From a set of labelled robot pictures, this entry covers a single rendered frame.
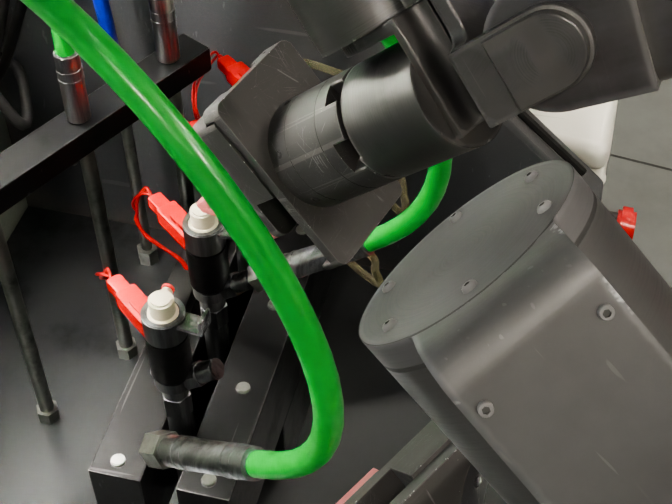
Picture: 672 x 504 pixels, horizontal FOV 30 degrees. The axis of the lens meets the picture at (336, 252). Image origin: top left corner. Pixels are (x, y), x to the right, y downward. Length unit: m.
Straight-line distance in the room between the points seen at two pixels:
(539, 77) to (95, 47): 0.17
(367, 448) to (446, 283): 0.79
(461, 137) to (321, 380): 0.12
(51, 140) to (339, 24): 0.41
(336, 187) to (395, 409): 0.49
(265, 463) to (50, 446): 0.47
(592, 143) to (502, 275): 0.85
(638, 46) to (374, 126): 0.12
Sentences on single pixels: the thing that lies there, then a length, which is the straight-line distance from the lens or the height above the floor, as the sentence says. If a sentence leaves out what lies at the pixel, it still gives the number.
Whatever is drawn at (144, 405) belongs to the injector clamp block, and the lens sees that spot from 0.89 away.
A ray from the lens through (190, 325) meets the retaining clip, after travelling 0.78.
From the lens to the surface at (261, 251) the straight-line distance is 0.50.
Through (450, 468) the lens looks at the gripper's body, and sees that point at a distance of 0.35.
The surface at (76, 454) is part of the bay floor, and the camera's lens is 1.06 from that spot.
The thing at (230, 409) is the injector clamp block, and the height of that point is 0.98.
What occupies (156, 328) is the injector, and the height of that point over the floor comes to 1.10.
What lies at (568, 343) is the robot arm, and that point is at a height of 1.52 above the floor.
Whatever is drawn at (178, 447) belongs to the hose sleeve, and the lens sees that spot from 0.68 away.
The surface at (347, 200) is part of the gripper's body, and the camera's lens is 0.63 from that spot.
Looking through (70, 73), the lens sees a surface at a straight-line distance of 0.89.
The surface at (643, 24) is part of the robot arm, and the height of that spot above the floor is 1.40.
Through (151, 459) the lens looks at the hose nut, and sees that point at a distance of 0.71.
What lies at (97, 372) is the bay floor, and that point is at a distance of 1.11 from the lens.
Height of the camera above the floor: 1.69
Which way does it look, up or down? 47 degrees down
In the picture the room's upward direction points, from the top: 1 degrees counter-clockwise
